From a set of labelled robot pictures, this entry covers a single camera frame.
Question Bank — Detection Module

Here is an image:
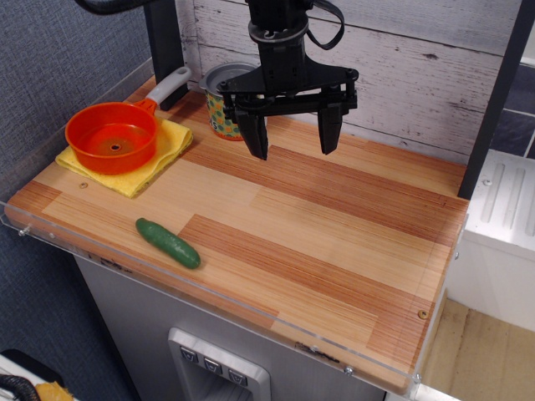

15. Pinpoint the red pan with grey handle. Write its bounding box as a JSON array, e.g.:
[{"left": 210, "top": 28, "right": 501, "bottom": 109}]
[{"left": 65, "top": 67, "right": 191, "bottom": 175}]

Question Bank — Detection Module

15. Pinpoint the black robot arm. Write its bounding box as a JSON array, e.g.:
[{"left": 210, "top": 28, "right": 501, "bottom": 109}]
[{"left": 217, "top": 1, "right": 359, "bottom": 160}]

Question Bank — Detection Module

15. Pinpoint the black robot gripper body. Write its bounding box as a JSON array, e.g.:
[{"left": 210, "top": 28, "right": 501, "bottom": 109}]
[{"left": 217, "top": 20, "right": 359, "bottom": 119}]

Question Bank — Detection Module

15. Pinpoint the white ribbed appliance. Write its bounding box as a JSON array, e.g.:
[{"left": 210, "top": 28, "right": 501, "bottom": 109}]
[{"left": 446, "top": 150, "right": 534, "bottom": 330}]

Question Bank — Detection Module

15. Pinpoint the yellow object at corner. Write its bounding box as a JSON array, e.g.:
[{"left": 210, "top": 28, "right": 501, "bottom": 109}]
[{"left": 35, "top": 382, "right": 75, "bottom": 401}]

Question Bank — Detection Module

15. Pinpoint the green toy cucumber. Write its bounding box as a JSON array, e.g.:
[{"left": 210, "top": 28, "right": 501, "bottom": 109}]
[{"left": 135, "top": 218, "right": 201, "bottom": 269}]

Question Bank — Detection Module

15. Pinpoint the grey cabinet with dispenser panel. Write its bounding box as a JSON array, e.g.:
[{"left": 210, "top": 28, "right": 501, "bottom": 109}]
[{"left": 76, "top": 256, "right": 385, "bottom": 400}]

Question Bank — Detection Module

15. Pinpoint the patterned tin can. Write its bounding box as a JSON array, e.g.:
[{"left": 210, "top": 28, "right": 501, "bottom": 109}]
[{"left": 199, "top": 63, "right": 255, "bottom": 141}]

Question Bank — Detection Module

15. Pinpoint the yellow folded cloth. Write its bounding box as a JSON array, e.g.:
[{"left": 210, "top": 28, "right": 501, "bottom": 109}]
[{"left": 55, "top": 119, "right": 193, "bottom": 199}]

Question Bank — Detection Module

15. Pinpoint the black right upright post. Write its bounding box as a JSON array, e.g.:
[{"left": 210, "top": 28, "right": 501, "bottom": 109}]
[{"left": 457, "top": 0, "right": 534, "bottom": 200}]

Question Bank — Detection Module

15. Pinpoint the black braided cable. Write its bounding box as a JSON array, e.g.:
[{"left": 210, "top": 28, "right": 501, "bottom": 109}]
[{"left": 74, "top": 0, "right": 154, "bottom": 17}]

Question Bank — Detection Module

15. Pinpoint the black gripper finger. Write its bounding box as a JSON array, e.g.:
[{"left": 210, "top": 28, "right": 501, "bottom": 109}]
[
  {"left": 236, "top": 110, "right": 268, "bottom": 160},
  {"left": 318, "top": 104, "right": 343, "bottom": 155}
]

